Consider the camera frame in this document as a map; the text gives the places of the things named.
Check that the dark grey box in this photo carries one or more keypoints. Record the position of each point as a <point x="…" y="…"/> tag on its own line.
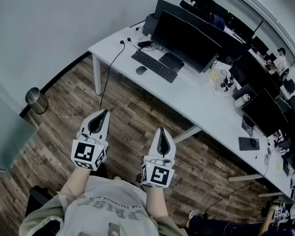
<point x="149" y="26"/>

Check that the black wall plug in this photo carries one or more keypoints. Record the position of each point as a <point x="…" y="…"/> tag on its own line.
<point x="138" y="28"/>

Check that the pale tape roll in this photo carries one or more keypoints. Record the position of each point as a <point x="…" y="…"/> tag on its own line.
<point x="215" y="74"/>

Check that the large black curved monitor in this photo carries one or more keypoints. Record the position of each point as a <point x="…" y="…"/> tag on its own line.
<point x="184" y="40"/>

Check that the small black keyboard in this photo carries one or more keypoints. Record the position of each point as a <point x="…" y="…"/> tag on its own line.
<point x="244" y="144"/>

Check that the metal trash bin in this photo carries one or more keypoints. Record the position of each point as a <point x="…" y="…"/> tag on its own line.
<point x="35" y="101"/>

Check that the frosted glass panel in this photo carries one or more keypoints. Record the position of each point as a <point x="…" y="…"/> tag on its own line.
<point x="7" y="131"/>

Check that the person's legs in black trousers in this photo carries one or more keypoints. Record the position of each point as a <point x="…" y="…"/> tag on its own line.
<point x="102" y="171"/>

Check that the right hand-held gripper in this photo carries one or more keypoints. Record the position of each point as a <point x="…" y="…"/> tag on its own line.
<point x="158" y="174"/>

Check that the white insulated bottle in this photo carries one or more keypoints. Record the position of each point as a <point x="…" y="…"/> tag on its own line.
<point x="241" y="101"/>

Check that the black power adapter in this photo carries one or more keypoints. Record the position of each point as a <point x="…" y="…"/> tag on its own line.
<point x="144" y="44"/>

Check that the person's left forearm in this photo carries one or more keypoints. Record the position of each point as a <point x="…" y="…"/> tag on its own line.
<point x="76" y="183"/>

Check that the black monitor facing away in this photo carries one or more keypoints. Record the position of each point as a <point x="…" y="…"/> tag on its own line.
<point x="172" y="8"/>

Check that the person's torso in grey shirt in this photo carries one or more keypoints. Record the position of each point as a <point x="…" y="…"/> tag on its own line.
<point x="105" y="210"/>

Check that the black side monitor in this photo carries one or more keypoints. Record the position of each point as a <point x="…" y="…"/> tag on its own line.
<point x="265" y="113"/>

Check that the person's right forearm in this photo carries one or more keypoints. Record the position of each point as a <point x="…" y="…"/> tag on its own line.
<point x="156" y="200"/>

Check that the black power plug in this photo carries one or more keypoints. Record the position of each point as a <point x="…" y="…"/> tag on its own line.
<point x="129" y="39"/>

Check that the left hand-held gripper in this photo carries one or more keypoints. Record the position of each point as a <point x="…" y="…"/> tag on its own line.
<point x="84" y="152"/>

